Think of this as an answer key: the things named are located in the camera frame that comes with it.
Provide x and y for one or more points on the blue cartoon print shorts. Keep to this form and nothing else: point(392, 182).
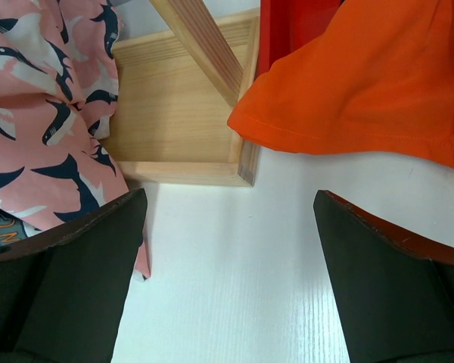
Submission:
point(13, 230)

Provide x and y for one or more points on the wooden clothes rack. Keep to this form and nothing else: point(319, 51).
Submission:
point(177, 90)

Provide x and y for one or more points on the orange shorts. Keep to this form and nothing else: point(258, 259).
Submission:
point(379, 79)

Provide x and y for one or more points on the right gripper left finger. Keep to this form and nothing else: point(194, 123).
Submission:
point(62, 292)

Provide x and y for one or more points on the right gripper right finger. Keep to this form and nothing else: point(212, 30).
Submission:
point(393, 288)

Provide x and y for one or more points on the pink shark print shorts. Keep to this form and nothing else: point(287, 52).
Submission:
point(58, 90)

